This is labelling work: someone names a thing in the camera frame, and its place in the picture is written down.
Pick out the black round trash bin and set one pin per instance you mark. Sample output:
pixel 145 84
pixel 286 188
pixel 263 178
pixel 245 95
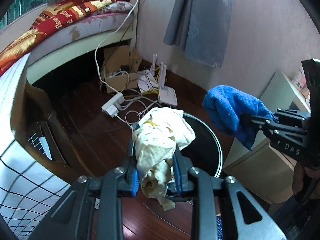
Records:
pixel 205 150

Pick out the white power strip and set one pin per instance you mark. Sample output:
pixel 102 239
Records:
pixel 112 103

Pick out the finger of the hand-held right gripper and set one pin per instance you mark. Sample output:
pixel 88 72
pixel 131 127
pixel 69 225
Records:
pixel 257 122
pixel 292 115

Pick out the wooden table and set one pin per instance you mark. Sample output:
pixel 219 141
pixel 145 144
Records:
pixel 45 135

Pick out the white router with antennas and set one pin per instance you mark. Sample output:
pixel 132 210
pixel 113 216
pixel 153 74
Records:
pixel 152 77

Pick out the bed with red blanket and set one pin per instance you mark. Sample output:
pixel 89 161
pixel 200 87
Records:
pixel 50 25

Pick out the blue towel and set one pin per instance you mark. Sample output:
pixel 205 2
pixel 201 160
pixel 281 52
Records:
pixel 230 107

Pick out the person's right hand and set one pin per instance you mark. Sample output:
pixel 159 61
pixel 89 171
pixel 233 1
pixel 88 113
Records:
pixel 298 180

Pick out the grey curtain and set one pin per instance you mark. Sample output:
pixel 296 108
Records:
pixel 200 20

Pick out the yellowish cloth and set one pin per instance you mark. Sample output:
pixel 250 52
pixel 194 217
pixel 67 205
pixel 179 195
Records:
pixel 160 142

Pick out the cardboard box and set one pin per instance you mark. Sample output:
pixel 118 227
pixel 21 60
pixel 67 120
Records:
pixel 120 65

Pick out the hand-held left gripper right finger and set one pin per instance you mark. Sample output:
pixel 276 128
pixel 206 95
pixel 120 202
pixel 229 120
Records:
pixel 178 175

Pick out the window with green curtain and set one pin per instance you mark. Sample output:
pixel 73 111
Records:
pixel 22 2

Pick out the white grid tablecloth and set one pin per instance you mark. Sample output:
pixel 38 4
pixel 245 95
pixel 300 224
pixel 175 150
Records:
pixel 15 170

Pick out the bed with white frame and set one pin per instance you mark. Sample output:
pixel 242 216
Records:
pixel 75 42

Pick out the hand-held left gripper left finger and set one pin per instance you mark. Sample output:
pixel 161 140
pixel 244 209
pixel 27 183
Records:
pixel 134 182

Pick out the white flat router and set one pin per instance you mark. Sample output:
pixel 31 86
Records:
pixel 168 95

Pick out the white cabinet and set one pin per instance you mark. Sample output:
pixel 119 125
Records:
pixel 260 170

